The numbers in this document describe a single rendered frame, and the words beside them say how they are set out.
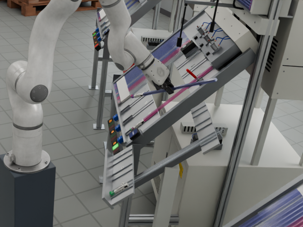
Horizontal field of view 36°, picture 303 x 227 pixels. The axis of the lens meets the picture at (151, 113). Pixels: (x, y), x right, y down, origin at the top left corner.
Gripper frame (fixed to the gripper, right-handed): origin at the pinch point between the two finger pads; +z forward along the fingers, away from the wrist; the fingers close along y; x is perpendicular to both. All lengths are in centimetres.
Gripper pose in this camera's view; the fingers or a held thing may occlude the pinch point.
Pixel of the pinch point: (170, 88)
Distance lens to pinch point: 208.7
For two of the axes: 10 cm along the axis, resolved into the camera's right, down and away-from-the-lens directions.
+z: 6.5, 6.9, 3.2
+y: 4.4, -6.9, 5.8
